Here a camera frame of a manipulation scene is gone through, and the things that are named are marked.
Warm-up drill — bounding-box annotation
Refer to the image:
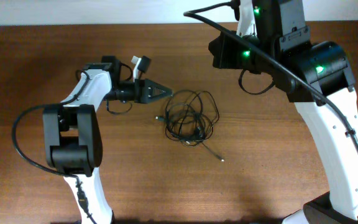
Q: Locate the thick black USB cable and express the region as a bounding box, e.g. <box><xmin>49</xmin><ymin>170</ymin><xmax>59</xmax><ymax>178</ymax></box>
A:
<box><xmin>155</xmin><ymin>89</ymin><xmax>221</xmax><ymax>147</ymax></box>

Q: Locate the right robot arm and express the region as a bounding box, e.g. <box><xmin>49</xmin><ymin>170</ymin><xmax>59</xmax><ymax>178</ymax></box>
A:
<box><xmin>209</xmin><ymin>0</ymin><xmax>358</xmax><ymax>223</ymax></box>

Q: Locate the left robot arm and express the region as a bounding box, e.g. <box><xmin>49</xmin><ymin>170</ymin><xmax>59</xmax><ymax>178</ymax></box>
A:
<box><xmin>43</xmin><ymin>56</ymin><xmax>173</xmax><ymax>223</ymax></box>

